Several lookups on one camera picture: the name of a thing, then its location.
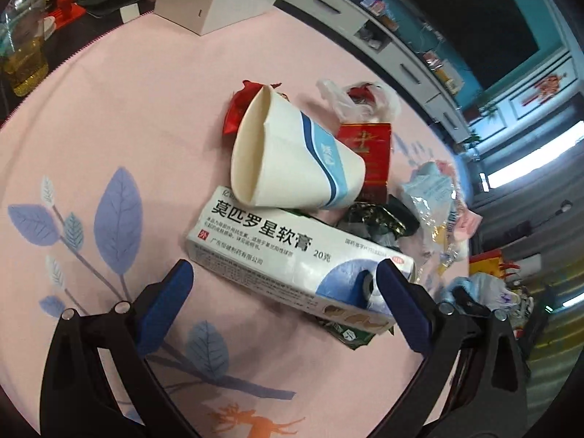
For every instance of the black television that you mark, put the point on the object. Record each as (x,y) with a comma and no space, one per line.
(479,18)

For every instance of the small red wrapper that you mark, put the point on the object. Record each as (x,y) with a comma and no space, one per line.
(360,96)

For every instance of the yellow box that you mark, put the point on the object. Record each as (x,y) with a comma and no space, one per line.
(447,77)

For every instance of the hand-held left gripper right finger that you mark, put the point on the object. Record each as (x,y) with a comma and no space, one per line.
(401,301)

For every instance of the glass with yellow liquid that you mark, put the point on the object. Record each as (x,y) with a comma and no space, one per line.
(23,64)

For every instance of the large white plastic bag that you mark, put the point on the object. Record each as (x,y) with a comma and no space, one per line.
(490,287)

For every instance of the red toy figure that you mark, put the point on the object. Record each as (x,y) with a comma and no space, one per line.
(68,4)

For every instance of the red cigarette box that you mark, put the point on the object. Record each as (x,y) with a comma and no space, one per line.
(369,146)

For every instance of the clear plastic wrapper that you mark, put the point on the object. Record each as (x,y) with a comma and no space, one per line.
(429,200)

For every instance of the green packet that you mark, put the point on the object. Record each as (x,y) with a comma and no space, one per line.
(356,335)

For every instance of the white paper cup blue band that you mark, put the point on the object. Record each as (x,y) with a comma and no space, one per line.
(283,159)

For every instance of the red snack wrapper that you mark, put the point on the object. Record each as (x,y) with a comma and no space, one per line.
(235,109)

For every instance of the white medicine box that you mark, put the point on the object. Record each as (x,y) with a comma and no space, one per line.
(255,242)

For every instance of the pink leaf-print mat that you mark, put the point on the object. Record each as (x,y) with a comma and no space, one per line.
(114,123)

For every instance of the red wall ornament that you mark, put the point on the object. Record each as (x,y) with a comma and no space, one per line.
(545,89)

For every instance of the white TV cabinet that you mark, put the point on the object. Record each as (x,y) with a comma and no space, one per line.
(328,4)

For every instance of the dark crumpled wrapper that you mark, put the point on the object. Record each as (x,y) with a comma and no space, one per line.
(365,216)

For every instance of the red and yellow gift bag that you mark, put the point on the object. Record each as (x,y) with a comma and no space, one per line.
(483,264)

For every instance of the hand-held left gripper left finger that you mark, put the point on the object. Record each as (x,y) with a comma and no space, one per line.
(164,310)

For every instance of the potted plant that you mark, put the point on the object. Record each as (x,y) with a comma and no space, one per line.
(479,109)

